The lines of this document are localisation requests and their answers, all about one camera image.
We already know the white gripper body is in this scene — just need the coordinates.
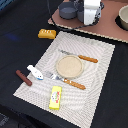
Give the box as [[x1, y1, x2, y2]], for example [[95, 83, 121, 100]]
[[84, 0, 101, 25]]

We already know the yellow toy bread loaf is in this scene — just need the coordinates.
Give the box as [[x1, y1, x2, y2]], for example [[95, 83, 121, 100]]
[[38, 29, 56, 39]]

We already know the white toy fish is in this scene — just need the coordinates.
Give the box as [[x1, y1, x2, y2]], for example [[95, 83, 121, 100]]
[[27, 65, 43, 80]]

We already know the yellow butter box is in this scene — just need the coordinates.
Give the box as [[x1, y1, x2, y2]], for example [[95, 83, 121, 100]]
[[49, 86, 62, 110]]

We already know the brown toy sausage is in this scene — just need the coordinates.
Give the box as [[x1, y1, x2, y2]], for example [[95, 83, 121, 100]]
[[16, 70, 32, 86]]

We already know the grey pot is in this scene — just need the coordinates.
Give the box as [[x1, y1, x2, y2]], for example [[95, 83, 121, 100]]
[[58, 2, 77, 19], [74, 0, 104, 25]]

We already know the pink toy stove board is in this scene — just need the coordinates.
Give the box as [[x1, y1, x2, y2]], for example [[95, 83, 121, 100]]
[[52, 0, 128, 43]]

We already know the grey pot on stove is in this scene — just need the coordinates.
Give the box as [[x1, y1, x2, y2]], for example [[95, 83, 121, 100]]
[[58, 2, 77, 19]]

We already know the beige bowl on stove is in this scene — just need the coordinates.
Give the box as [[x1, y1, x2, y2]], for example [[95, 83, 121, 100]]
[[119, 5, 128, 30]]

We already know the beige round plate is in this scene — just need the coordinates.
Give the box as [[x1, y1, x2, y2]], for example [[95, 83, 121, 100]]
[[56, 55, 83, 79]]

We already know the white woven placemat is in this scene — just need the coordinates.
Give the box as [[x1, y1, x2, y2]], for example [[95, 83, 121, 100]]
[[14, 31, 115, 128]]

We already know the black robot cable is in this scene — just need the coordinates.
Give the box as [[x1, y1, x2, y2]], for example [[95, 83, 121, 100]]
[[46, 0, 88, 32]]

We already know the knife with orange handle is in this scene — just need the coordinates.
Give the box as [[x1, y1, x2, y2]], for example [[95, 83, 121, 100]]
[[58, 49, 98, 63]]

